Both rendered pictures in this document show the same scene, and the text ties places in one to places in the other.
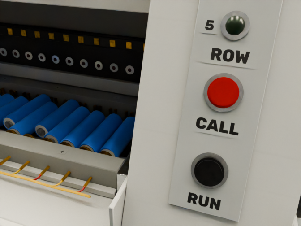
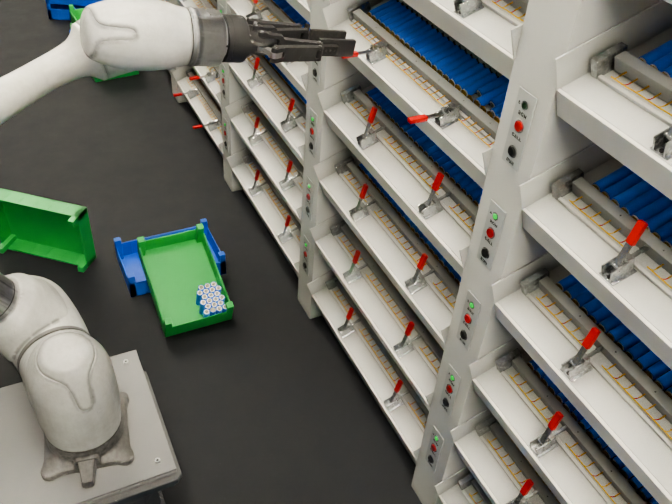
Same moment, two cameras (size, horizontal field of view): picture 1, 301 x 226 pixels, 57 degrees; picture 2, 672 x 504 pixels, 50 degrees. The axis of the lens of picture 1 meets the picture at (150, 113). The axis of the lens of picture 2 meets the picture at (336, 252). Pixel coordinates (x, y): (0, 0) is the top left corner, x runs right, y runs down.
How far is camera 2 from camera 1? 1.01 m
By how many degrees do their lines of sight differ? 52
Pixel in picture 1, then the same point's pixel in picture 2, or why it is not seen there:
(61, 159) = (487, 126)
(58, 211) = (478, 150)
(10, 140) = (472, 108)
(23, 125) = (483, 99)
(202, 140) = (512, 140)
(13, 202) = (463, 140)
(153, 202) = (498, 156)
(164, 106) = (506, 123)
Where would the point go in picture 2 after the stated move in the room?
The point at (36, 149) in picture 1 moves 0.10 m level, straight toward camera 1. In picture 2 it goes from (480, 117) to (460, 143)
